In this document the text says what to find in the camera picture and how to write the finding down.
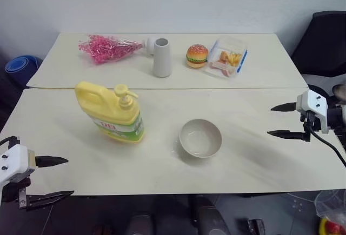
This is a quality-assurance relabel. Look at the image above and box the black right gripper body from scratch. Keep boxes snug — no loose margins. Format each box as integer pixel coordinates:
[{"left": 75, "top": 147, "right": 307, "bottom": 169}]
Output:
[{"left": 300, "top": 110, "right": 316, "bottom": 135}]

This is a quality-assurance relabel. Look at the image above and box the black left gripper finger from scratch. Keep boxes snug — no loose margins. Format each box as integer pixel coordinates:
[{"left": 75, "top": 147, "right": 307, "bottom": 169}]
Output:
[
  {"left": 35, "top": 156, "right": 69, "bottom": 168},
  {"left": 25, "top": 190, "right": 75, "bottom": 211}
]

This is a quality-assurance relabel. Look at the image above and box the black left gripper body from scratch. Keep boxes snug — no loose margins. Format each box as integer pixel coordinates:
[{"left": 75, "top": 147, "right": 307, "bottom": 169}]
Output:
[{"left": 1, "top": 176, "right": 31, "bottom": 211}]

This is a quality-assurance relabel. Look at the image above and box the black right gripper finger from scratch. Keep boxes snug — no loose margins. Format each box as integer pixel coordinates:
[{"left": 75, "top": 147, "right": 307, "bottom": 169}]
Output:
[
  {"left": 267, "top": 130, "right": 310, "bottom": 142},
  {"left": 270, "top": 102, "right": 297, "bottom": 112}
]

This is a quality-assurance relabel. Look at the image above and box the yellow dish soap pump bottle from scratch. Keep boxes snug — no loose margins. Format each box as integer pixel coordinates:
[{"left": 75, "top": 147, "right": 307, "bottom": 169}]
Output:
[{"left": 74, "top": 81, "right": 145, "bottom": 145}]

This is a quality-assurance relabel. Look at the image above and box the white ceramic bowl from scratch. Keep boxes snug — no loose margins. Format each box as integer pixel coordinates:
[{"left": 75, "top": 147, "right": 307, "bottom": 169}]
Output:
[{"left": 178, "top": 118, "right": 223, "bottom": 159}]

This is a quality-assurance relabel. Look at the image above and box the black office chair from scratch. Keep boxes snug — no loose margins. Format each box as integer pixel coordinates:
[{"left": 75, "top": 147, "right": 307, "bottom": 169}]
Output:
[{"left": 290, "top": 10, "right": 346, "bottom": 104}]

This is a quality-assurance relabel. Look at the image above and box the clear plastic food box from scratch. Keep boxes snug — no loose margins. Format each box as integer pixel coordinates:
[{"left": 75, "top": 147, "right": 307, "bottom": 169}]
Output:
[{"left": 203, "top": 36, "right": 249, "bottom": 80}]

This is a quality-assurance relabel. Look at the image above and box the clear plastic bag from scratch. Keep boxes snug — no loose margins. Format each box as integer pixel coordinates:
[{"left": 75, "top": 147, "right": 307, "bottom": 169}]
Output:
[{"left": 314, "top": 188, "right": 346, "bottom": 235}]

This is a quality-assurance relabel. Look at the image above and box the blue round bin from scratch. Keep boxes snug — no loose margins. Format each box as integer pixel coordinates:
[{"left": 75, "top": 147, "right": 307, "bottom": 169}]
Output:
[{"left": 4, "top": 54, "right": 43, "bottom": 85}]

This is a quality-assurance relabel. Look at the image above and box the red and yellow toy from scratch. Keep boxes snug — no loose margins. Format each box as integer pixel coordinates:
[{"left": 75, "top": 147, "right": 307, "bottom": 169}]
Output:
[{"left": 318, "top": 217, "right": 343, "bottom": 235}]

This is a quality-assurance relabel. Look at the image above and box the toy hamburger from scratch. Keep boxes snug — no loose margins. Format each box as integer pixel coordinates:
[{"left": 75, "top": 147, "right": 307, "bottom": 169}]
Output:
[{"left": 185, "top": 44, "right": 210, "bottom": 69}]

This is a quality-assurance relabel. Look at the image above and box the pink dried flower bouquet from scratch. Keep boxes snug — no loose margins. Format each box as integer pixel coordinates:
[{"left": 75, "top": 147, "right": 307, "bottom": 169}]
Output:
[{"left": 78, "top": 33, "right": 147, "bottom": 66}]

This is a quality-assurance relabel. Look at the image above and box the tall grey ceramic vase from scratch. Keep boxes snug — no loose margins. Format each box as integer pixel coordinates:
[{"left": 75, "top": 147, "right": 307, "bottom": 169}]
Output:
[{"left": 152, "top": 37, "right": 173, "bottom": 78}]

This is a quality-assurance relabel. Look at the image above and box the small white vase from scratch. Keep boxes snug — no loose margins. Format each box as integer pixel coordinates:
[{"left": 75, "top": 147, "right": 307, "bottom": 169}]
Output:
[{"left": 145, "top": 36, "right": 158, "bottom": 57}]

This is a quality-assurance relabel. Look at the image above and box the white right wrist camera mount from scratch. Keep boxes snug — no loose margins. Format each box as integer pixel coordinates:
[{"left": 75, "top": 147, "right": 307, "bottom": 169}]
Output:
[{"left": 295, "top": 89, "right": 330, "bottom": 135}]

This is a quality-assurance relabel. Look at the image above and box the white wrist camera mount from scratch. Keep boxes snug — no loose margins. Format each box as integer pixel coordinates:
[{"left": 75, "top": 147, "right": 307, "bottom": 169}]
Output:
[
  {"left": 295, "top": 89, "right": 330, "bottom": 135},
  {"left": 0, "top": 144, "right": 37, "bottom": 190}
]

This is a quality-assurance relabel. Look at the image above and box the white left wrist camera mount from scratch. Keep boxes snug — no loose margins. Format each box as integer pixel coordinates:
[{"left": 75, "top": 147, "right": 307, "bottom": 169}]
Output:
[{"left": 0, "top": 144, "right": 37, "bottom": 190}]

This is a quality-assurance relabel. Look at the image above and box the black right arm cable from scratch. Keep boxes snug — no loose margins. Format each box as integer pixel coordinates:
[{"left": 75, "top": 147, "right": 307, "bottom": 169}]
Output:
[{"left": 309, "top": 127, "right": 346, "bottom": 167}]

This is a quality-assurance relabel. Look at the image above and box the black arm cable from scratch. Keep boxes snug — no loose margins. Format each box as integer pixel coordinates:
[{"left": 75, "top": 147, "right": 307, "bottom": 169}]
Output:
[
  {"left": 309, "top": 127, "right": 346, "bottom": 167},
  {"left": 0, "top": 136, "right": 21, "bottom": 147}
]

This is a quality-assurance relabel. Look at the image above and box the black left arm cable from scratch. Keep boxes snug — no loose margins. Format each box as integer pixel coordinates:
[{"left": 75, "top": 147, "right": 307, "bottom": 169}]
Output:
[{"left": 0, "top": 136, "right": 21, "bottom": 147}]

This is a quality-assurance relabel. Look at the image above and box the small black bracket object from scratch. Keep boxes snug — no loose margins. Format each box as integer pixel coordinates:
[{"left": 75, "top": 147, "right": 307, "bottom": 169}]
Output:
[{"left": 247, "top": 218, "right": 265, "bottom": 235}]

